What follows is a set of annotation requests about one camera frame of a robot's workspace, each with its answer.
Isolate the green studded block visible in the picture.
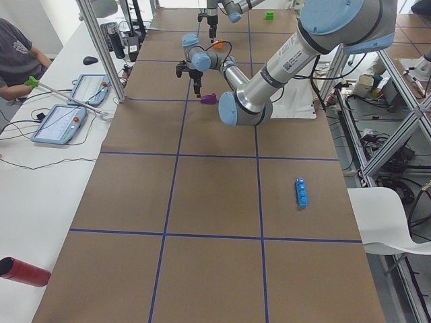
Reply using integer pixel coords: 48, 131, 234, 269
265, 11, 275, 20

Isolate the white chair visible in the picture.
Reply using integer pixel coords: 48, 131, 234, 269
347, 187, 430, 256

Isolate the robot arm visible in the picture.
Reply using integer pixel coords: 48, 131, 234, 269
176, 1, 397, 126
197, 0, 263, 43

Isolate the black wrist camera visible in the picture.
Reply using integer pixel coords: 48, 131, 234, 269
197, 11, 207, 23
175, 61, 189, 78

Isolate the seated person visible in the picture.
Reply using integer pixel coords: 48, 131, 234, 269
1, 18, 51, 101

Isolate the lower teach pendant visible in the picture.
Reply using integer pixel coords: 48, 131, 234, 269
31, 104, 87, 145

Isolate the aluminium frame post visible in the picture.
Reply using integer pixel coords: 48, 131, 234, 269
76, 0, 126, 103

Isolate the metal rod green handle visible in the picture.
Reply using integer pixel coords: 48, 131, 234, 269
24, 76, 102, 114

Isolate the orange trapezoid block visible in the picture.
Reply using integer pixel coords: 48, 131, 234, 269
213, 39, 224, 50

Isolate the upper teach pendant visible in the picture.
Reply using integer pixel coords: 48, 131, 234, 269
71, 74, 110, 106

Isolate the black computer mouse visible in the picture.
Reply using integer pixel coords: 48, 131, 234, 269
82, 56, 98, 66

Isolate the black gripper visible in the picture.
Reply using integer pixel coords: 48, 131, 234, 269
207, 15, 218, 43
189, 69, 203, 98

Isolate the red cylinder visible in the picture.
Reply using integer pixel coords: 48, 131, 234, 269
1, 257, 51, 287

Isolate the long blue studded block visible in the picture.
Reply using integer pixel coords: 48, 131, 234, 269
295, 178, 308, 207

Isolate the purple trapezoid block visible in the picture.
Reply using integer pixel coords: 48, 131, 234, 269
200, 93, 218, 105

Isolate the teach pendant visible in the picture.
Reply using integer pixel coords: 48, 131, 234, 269
31, 104, 87, 145
71, 74, 110, 106

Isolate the black keyboard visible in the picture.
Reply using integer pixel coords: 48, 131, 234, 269
100, 22, 118, 52

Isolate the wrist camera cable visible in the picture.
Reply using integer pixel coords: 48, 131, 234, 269
203, 40, 234, 63

